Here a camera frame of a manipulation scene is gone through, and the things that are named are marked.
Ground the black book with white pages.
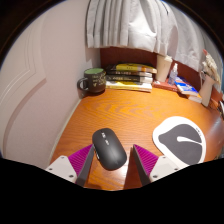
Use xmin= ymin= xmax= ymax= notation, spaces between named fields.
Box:
xmin=104 ymin=74 xmax=154 ymax=85

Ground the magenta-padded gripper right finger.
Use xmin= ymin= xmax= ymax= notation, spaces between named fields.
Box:
xmin=132 ymin=143 xmax=181 ymax=187

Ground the red book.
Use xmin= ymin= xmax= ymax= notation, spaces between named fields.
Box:
xmin=152 ymin=79 xmax=179 ymax=93

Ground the white jug vase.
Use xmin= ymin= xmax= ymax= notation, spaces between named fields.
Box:
xmin=198 ymin=73 xmax=217 ymax=108

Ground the thin black book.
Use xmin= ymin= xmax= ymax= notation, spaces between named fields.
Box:
xmin=106 ymin=69 xmax=154 ymax=79

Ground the blue book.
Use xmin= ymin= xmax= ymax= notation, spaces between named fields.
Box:
xmin=174 ymin=76 xmax=201 ymax=98

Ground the black computer mouse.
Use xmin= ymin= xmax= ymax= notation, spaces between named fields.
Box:
xmin=91 ymin=127 xmax=128 ymax=172

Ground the white pleated curtain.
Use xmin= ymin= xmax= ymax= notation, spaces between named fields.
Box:
xmin=85 ymin=0 xmax=224 ymax=73

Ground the yellow and white book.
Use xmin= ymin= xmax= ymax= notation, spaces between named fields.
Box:
xmin=105 ymin=80 xmax=153 ymax=93

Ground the dark mug with green inside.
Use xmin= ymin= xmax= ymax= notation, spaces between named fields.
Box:
xmin=76 ymin=67 xmax=107 ymax=95

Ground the clear spray bottle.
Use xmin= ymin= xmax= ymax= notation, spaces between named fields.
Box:
xmin=167 ymin=62 xmax=179 ymax=86

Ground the white and grey mouse pad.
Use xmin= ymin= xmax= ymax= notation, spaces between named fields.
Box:
xmin=152 ymin=115 xmax=207 ymax=169

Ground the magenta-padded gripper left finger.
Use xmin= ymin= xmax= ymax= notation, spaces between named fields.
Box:
xmin=44 ymin=143 xmax=96 ymax=187

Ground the cream lidded container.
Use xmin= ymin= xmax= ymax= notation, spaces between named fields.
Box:
xmin=155 ymin=54 xmax=173 ymax=83

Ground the orange book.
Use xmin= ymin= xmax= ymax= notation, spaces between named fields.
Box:
xmin=186 ymin=89 xmax=204 ymax=104

